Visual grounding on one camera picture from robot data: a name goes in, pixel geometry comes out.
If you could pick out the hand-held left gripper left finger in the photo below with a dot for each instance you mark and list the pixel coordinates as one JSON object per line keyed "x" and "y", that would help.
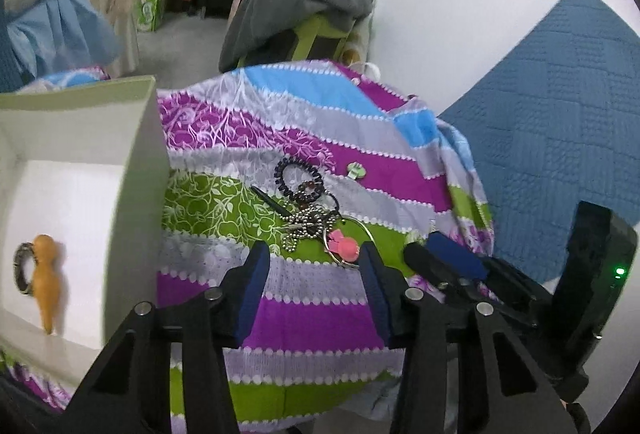
{"x": 252, "y": 284}

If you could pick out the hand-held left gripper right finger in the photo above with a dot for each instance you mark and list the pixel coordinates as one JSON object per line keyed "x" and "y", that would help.
{"x": 376, "y": 286}

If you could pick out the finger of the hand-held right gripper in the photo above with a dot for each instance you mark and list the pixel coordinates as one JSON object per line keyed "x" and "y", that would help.
{"x": 425, "y": 264}
{"x": 457, "y": 256}

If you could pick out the pink charm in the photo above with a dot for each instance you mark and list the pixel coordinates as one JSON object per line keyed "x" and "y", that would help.
{"x": 345, "y": 246}

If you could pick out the black hair stick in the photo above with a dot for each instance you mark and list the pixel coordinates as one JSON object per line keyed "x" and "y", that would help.
{"x": 270, "y": 201}

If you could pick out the white cardboard box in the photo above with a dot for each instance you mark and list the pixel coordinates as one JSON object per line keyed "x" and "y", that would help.
{"x": 75, "y": 113}

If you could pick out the striped floral cloth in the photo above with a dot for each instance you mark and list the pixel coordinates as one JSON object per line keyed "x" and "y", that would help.
{"x": 310, "y": 284}

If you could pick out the blue quilted blanket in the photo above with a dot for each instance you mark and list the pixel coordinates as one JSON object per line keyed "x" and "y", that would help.
{"x": 550, "y": 113}

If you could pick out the orange figurine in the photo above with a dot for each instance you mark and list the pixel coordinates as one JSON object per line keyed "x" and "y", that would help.
{"x": 45, "y": 279}

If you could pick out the green stool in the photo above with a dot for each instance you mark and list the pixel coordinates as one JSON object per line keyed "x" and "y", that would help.
{"x": 312, "y": 33}

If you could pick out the beige cloth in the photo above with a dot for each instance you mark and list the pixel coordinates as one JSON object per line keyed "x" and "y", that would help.
{"x": 117, "y": 3}

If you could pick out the light blue cloth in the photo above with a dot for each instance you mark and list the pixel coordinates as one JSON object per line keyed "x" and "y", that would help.
{"x": 60, "y": 33}

